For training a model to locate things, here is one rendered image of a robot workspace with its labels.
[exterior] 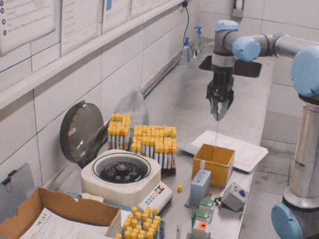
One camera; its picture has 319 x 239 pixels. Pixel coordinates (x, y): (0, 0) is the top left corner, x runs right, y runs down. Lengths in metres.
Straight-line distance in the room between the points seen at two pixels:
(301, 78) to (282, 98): 2.64
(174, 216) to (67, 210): 0.36
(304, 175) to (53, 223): 0.74
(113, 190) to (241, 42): 0.60
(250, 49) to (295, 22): 2.18
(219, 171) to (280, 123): 2.20
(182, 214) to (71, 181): 0.44
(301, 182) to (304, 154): 0.08
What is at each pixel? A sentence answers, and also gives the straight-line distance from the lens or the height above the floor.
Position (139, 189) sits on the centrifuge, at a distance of 1.37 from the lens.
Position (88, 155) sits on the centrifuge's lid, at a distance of 1.56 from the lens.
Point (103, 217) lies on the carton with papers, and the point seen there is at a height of 0.97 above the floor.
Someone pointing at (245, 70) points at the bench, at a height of 0.80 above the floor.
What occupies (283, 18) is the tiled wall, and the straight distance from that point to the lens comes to 3.46.
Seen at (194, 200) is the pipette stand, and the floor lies 0.91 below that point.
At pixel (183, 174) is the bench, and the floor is 0.88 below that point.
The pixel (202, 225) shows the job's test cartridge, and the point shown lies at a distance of 1.30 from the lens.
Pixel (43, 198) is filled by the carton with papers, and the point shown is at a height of 0.98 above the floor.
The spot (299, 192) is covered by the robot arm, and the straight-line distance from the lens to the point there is 1.12.
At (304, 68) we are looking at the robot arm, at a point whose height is 1.49.
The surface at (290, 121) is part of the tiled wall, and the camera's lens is 3.72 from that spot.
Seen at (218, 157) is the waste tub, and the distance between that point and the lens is 1.70.
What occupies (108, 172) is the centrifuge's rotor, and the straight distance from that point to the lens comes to 1.47.
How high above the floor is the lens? 1.76
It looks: 28 degrees down
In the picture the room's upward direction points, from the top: 5 degrees clockwise
